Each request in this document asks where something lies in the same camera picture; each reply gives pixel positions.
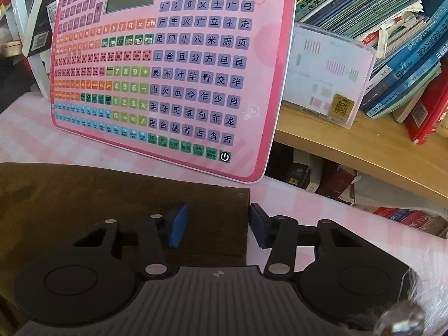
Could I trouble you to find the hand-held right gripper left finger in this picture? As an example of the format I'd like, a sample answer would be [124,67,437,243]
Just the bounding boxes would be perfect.
[74,203,190,276]

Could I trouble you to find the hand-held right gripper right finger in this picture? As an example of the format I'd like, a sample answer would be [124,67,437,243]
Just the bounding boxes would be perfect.
[250,202,367,276]

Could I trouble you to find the brown cloth garment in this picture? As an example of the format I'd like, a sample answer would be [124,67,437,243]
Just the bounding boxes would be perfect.
[0,162,252,323]

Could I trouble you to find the books under shelf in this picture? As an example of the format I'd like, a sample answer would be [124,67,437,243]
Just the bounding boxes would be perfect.
[274,143,448,239]

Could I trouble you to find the wooden shelf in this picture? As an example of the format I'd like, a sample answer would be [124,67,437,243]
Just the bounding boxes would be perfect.
[274,104,448,206]

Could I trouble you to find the pink learning keyboard tablet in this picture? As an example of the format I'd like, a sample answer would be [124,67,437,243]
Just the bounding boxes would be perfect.
[50,0,299,185]

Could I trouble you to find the clear plastic card box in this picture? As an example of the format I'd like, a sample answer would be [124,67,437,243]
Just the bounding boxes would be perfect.
[282,22,377,128]

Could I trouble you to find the red book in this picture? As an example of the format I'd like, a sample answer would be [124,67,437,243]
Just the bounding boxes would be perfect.
[404,73,448,145]

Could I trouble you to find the stack of books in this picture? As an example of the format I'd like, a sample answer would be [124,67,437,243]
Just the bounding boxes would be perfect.
[295,0,448,124]

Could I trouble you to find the black cardboard box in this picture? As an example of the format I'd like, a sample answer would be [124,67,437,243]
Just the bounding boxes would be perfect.
[23,0,72,58]

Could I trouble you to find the white chair frame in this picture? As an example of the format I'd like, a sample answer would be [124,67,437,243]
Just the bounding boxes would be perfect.
[8,0,57,98]

